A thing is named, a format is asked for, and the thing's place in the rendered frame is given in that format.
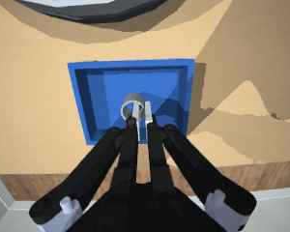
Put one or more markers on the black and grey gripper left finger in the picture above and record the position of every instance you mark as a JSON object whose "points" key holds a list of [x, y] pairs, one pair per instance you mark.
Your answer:
{"points": [[60, 208]]}

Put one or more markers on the grey round turntable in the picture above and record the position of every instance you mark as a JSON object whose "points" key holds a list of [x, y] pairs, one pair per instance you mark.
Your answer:
{"points": [[92, 11]]}

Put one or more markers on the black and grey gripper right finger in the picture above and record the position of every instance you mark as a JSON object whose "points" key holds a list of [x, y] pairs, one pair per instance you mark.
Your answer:
{"points": [[226, 202]]}

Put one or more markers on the blue open crate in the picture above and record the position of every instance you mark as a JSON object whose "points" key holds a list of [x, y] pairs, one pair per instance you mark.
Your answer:
{"points": [[99, 93]]}

